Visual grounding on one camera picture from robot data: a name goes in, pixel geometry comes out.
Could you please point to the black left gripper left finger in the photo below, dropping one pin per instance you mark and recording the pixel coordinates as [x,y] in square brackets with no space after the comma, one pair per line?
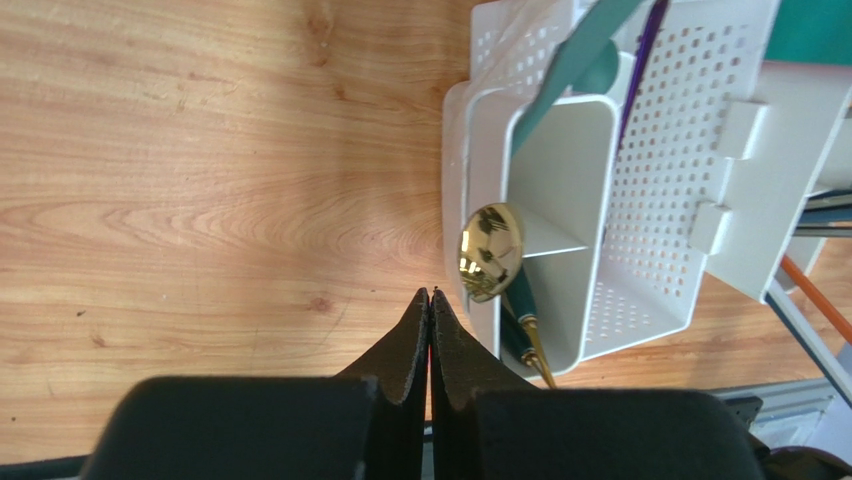
[366,422]

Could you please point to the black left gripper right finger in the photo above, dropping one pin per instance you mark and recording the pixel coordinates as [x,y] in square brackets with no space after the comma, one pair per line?
[489,423]

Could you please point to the blue chopstick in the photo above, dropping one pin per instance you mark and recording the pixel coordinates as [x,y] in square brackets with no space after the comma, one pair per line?
[797,324]

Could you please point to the white perforated utensil caddy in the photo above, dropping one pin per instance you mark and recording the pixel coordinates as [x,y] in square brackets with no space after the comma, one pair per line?
[623,217]

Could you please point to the teal plastic spoon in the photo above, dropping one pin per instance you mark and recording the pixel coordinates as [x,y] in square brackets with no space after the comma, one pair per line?
[601,74]

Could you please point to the teal plastic knife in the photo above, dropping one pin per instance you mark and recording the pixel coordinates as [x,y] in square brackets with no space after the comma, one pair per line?
[570,60]

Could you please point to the purple metal spoon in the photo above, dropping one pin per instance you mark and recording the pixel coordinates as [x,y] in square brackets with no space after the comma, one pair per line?
[646,44]

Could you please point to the gold spoon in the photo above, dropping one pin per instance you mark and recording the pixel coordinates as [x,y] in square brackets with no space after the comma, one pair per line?
[490,251]

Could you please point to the orange chopstick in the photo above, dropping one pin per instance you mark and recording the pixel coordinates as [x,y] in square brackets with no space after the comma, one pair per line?
[822,303]

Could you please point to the teal cutting mat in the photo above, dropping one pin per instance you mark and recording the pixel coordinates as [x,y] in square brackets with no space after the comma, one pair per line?
[812,31]

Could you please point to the black mounting rail base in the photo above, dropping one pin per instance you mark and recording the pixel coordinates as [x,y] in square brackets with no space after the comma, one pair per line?
[744,408]

